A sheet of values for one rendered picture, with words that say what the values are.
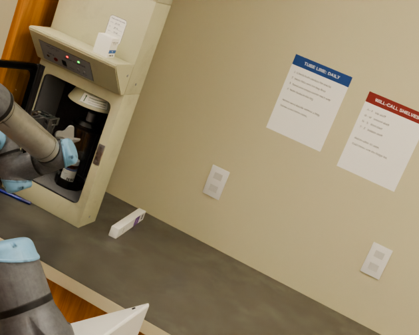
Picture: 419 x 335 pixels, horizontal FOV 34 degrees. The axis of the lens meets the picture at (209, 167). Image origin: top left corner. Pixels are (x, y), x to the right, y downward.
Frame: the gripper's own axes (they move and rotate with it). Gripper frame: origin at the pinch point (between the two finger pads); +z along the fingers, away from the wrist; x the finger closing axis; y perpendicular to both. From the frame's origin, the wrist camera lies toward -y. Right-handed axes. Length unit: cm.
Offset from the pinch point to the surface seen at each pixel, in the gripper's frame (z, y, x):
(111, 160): 12.5, -5.7, -14.0
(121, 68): -1.4, 27.2, -14.1
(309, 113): 50, 28, -62
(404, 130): 50, 35, -93
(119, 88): 1.9, 20.3, -13.9
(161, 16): 14.2, 43.8, -14.1
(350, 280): 48, -19, -98
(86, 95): 8.4, 12.0, -0.5
